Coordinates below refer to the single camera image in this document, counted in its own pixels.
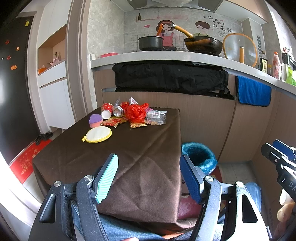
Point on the black cooking pot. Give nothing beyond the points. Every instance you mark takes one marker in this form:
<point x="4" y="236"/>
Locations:
<point x="150" y="43"/>

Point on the blue towel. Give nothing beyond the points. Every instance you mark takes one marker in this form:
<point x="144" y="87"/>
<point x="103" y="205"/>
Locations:
<point x="251" y="92"/>

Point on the black slippers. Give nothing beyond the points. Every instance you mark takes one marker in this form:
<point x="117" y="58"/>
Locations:
<point x="43" y="137"/>

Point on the blue-lined trash bin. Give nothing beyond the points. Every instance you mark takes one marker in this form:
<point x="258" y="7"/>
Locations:
<point x="200" y="156"/>

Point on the purple pink heart sponge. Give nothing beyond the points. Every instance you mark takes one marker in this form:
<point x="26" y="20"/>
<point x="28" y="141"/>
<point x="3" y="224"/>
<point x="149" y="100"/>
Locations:
<point x="95" y="120"/>

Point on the red paper cup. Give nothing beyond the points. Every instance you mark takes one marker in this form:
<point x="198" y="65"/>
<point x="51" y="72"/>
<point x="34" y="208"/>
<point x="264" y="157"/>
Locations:
<point x="106" y="110"/>

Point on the clear plastic bag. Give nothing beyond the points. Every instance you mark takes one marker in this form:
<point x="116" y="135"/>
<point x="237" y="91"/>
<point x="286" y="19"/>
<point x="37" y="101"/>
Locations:
<point x="156" y="117"/>

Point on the red floor mat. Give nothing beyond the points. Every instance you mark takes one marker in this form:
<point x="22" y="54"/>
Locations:
<point x="22" y="165"/>

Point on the white cabinet with shelf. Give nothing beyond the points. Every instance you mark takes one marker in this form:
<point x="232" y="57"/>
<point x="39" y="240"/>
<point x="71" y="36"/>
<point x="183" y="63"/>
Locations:
<point x="51" y="73"/>

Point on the black cloth on counter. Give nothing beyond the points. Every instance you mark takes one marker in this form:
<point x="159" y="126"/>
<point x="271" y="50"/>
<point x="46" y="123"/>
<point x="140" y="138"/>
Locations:
<point x="173" y="77"/>

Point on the clear crinkled wrapper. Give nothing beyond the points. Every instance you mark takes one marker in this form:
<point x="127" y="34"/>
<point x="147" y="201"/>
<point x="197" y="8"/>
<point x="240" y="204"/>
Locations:
<point x="117" y="103"/>

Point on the glass lid orange rim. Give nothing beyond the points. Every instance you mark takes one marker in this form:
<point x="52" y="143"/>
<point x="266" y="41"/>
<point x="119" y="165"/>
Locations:
<point x="241" y="48"/>

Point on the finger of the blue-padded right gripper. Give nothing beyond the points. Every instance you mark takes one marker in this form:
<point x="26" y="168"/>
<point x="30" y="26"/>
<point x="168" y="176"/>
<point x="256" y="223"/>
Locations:
<point x="206" y="191"/>

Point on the red plastic bag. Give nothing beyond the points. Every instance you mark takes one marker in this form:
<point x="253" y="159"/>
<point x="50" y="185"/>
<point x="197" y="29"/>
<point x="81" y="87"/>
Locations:
<point x="134" y="113"/>

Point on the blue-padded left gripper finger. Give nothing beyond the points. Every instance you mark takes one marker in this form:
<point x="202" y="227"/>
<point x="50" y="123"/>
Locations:
<point x="90" y="191"/>

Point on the person's hand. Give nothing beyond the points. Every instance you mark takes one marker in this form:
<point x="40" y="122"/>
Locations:
<point x="287" y="204"/>

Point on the black refrigerator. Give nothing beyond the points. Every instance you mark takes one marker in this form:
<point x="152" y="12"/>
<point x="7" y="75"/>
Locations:
<point x="19" y="127"/>

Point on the red gold snack packet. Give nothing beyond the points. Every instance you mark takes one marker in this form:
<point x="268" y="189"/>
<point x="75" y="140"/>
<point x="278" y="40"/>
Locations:
<point x="112" y="122"/>

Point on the wooden kitchen cabinet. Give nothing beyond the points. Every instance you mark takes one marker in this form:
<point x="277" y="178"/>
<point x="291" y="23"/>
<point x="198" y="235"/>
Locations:
<point x="235" y="133"/>

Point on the white colourful snack packet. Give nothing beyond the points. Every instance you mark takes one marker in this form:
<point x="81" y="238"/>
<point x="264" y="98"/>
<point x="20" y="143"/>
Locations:
<point x="132" y="101"/>

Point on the red drink can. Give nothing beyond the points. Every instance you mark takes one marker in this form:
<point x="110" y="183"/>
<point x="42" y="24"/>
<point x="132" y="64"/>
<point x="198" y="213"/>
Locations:
<point x="118" y="111"/>

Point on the red gold candy packet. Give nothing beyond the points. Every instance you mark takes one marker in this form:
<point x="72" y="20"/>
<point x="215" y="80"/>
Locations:
<point x="137" y="125"/>

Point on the black wok orange handle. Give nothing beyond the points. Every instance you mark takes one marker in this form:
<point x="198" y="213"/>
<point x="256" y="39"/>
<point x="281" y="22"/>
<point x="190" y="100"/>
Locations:
<point x="200" y="44"/>

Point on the orange-capped plastic bottle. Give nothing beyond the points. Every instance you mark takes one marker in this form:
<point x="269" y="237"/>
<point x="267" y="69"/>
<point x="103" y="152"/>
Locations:
<point x="276" y="66"/>

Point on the sauce bottle dark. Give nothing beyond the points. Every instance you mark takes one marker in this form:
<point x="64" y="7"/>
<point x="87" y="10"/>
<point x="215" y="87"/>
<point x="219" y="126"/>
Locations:
<point x="263" y="62"/>

